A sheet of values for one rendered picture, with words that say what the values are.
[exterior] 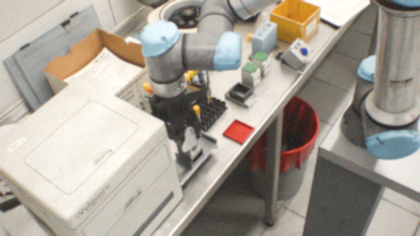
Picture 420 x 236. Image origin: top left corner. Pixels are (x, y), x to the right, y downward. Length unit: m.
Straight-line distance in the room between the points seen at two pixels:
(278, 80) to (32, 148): 0.79
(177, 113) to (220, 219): 1.18
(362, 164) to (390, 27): 0.46
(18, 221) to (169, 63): 0.63
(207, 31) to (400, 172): 0.62
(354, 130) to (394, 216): 1.08
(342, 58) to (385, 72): 2.04
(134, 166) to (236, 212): 1.27
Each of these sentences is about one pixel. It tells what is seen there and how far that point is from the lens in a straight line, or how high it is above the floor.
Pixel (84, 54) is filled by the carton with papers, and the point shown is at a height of 0.97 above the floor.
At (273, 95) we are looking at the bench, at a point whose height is 0.88.
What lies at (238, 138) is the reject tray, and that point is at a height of 0.88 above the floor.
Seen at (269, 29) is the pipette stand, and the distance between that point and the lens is 1.42.
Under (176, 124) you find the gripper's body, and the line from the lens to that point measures 0.93.
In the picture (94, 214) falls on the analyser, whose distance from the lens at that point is 0.85.
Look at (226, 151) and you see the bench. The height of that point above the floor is 0.88.
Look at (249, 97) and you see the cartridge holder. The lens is 1.30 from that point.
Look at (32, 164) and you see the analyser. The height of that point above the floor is 1.17.
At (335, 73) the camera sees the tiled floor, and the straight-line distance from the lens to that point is 2.76.
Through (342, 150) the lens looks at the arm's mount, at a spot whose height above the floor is 0.92.
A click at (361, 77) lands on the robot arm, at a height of 1.12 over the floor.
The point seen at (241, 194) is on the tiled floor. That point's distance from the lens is 2.14.
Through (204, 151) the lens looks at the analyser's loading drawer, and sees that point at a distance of 1.14.
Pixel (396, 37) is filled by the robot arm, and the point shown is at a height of 1.36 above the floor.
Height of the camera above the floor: 1.81
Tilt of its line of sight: 48 degrees down
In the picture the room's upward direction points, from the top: 6 degrees counter-clockwise
